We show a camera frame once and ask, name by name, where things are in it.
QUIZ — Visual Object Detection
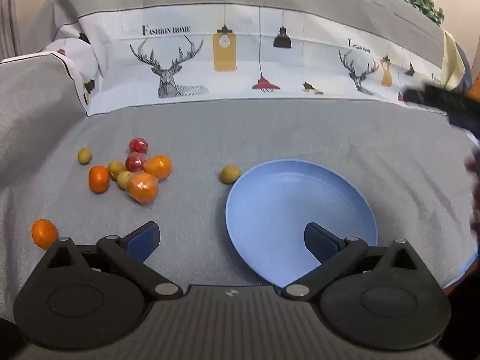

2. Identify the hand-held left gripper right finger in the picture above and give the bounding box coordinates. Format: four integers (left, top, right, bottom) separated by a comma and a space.
281, 222, 430, 301

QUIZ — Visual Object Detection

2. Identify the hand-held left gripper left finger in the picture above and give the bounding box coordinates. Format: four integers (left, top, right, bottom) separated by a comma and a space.
45, 222, 184, 301

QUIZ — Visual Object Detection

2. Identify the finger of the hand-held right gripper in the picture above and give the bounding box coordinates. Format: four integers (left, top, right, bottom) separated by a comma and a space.
403, 84, 451, 115

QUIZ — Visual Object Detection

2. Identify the plastic-wrapped orange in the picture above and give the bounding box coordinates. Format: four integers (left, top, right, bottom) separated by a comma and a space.
143, 155, 173, 181
127, 171, 160, 206

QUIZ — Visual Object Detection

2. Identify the blue plate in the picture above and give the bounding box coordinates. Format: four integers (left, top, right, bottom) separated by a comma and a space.
225, 160, 378, 287

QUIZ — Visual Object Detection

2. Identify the plain orange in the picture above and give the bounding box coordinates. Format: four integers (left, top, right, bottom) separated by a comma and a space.
88, 166, 110, 194
31, 219, 59, 250

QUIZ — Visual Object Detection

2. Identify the person's right hand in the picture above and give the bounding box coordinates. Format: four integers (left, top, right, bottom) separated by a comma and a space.
464, 149, 480, 233

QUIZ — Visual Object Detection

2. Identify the pale yellow cloth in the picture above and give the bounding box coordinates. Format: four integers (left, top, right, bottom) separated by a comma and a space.
442, 32, 466, 91

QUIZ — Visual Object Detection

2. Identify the small red wrapped ball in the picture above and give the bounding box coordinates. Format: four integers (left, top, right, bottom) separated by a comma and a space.
125, 153, 148, 172
128, 137, 150, 155

